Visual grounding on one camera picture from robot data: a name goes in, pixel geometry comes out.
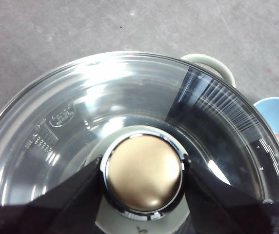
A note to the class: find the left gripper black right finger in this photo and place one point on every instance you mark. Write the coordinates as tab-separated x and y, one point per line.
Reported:
222	212

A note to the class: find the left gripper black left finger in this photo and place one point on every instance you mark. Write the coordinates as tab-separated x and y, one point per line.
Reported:
56	209

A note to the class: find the glass lid with green knob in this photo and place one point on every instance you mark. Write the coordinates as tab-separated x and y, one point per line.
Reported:
142	168

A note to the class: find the pale green electric steamer pot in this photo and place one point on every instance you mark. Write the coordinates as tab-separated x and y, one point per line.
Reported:
217	64

